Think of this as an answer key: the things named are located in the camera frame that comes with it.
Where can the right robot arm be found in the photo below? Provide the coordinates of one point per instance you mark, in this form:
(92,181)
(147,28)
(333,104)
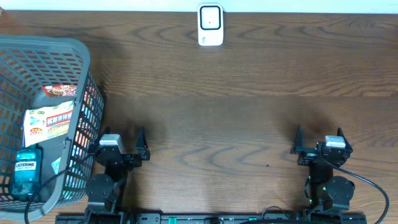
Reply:
(327,192)

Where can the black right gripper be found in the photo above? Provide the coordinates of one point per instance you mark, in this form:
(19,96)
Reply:
(309,154)

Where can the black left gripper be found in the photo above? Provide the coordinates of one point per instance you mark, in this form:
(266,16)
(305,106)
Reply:
(142,149)

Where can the grey plastic shopping basket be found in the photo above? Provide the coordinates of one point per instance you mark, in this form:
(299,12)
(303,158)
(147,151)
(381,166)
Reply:
(27,64)

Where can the red chocolate bar wrapper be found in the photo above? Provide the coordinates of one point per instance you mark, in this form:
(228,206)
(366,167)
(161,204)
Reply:
(59,90)

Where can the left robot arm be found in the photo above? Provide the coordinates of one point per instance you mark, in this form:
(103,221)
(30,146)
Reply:
(105,191)

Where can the yellow white wipes packet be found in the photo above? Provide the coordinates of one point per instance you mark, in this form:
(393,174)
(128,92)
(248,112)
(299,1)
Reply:
(46,123)

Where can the white barcode scanner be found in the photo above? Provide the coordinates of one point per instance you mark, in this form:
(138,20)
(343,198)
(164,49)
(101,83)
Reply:
(210,24)

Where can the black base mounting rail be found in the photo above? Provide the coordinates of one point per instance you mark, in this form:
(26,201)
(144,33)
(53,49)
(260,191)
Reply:
(156,218)

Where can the mint green wipes pack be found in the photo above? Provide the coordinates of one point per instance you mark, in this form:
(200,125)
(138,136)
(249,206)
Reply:
(55,165)

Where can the blue Listerine mouthwash bottle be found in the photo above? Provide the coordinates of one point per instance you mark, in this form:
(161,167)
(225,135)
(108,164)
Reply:
(26,177)

